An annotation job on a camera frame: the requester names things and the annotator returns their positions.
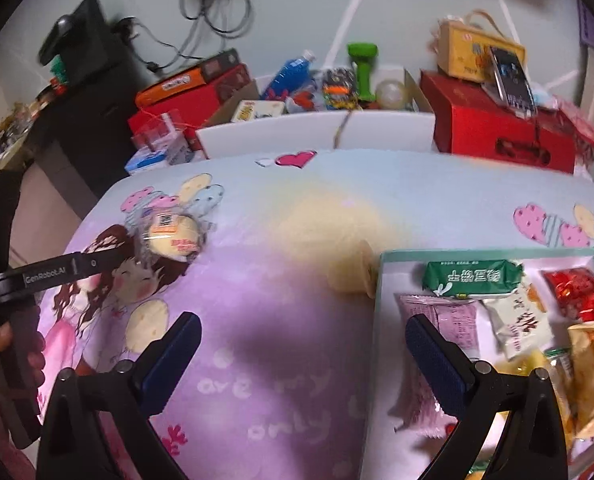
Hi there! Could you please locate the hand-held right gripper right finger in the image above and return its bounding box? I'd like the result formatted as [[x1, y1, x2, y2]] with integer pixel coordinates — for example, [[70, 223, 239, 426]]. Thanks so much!
[[404, 313, 570, 480]]

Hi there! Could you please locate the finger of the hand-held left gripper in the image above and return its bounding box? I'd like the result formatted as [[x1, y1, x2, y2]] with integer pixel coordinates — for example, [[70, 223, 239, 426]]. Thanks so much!
[[83, 251, 131, 278]]

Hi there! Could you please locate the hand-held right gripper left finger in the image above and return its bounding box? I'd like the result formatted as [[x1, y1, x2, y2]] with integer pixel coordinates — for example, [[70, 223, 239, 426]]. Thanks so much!
[[37, 311, 202, 480]]

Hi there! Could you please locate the pink snack packet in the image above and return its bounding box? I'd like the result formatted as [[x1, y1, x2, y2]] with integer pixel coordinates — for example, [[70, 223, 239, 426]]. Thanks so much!
[[396, 291, 479, 432]]

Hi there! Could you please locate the teal-edged white tray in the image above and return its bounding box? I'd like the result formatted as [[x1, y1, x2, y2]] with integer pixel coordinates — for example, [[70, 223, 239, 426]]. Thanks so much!
[[359, 247, 594, 480]]

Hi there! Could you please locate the clear yellow bun packet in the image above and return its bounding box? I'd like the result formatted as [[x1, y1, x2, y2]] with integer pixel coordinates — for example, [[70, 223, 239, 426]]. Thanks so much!
[[133, 209, 214, 264]]

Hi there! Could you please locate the yellow transparent snack packet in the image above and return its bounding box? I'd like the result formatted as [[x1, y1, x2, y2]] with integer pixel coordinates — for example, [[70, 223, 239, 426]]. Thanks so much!
[[494, 350, 575, 448]]

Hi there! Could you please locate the white calligraphy snack packet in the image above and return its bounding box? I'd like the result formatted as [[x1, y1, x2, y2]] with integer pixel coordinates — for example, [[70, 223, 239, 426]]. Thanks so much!
[[483, 286, 554, 362]]

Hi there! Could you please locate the red snack packet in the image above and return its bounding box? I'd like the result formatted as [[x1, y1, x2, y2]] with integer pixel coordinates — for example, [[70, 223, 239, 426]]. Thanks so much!
[[543, 268, 594, 322]]

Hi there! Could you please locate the printed cartoon blanket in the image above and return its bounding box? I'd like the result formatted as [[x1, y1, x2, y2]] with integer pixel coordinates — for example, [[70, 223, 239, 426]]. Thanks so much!
[[27, 149, 594, 480]]

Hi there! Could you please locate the blue white tissue box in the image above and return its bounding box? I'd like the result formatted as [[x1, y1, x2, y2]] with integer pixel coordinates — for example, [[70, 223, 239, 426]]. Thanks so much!
[[124, 131, 196, 177]]

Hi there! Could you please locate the black cabinet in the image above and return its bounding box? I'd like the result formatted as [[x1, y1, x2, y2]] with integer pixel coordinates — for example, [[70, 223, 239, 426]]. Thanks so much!
[[36, 0, 148, 197]]

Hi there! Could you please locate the clear plastic box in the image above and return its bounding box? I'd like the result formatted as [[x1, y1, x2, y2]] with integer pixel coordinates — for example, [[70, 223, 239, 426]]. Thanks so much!
[[143, 111, 176, 144]]

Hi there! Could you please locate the red cardboard box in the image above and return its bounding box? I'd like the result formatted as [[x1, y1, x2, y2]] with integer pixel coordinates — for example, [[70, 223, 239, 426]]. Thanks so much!
[[127, 65, 254, 137]]

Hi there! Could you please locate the orange flat box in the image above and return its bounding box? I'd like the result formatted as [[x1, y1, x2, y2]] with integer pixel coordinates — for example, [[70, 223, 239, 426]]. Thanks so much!
[[135, 50, 242, 109]]

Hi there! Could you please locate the small yellow card box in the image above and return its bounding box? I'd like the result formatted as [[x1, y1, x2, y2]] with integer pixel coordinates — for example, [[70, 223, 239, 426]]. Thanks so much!
[[230, 99, 286, 124]]

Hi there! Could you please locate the white cardboard box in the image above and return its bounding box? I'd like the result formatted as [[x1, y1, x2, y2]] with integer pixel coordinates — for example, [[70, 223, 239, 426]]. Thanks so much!
[[194, 66, 438, 162]]

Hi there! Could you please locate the red gift box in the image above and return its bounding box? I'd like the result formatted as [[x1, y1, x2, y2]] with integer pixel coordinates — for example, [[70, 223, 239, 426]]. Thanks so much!
[[419, 71, 578, 176]]

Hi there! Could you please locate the blue plastic bottle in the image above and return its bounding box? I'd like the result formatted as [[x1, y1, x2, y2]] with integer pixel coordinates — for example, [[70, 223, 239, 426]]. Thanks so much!
[[260, 50, 316, 102]]

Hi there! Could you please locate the clear round jar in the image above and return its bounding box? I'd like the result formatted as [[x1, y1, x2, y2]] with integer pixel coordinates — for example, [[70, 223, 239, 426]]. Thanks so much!
[[378, 79, 406, 109]]

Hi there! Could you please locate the red patterned box lid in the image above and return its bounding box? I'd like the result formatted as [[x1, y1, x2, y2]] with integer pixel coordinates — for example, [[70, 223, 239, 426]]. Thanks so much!
[[558, 99, 594, 162]]

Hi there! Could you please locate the blue face mask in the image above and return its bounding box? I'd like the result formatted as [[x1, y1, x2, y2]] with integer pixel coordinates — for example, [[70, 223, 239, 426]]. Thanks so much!
[[528, 84, 561, 112]]

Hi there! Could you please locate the colourful snack bag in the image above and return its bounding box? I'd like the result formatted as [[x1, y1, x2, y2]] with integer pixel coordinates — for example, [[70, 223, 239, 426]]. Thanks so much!
[[321, 66, 358, 112]]

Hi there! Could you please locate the black smartphone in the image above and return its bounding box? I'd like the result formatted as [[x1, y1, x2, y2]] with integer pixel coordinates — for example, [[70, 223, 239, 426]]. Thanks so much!
[[488, 46, 536, 117]]

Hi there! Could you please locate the green dumbbell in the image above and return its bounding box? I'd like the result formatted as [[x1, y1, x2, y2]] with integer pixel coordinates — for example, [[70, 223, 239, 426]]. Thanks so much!
[[346, 43, 380, 102]]

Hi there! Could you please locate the yellow box with handle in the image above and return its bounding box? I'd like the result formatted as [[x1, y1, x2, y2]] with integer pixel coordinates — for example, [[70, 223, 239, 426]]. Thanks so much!
[[435, 10, 526, 82]]

